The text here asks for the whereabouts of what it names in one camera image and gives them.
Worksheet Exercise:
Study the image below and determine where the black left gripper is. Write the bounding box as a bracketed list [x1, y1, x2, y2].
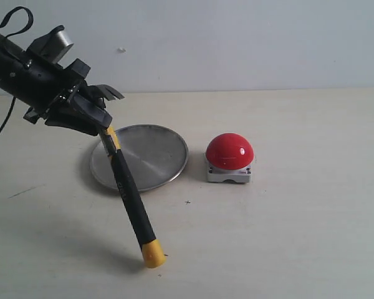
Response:
[9, 50, 125, 136]

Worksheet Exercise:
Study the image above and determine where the black yellow claw hammer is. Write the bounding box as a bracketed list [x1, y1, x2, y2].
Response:
[99, 126, 166, 268]

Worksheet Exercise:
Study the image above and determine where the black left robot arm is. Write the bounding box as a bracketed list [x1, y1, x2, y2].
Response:
[0, 34, 124, 136]

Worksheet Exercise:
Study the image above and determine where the red dome push button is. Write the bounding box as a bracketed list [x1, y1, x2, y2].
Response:
[205, 133, 255, 184]

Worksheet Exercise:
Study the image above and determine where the round steel plate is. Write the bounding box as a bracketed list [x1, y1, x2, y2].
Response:
[89, 124, 189, 192]

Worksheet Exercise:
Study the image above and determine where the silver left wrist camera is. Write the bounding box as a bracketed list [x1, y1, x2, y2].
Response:
[26, 25, 74, 64]

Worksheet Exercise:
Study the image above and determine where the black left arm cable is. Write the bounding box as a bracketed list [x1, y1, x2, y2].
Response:
[0, 97, 18, 148]

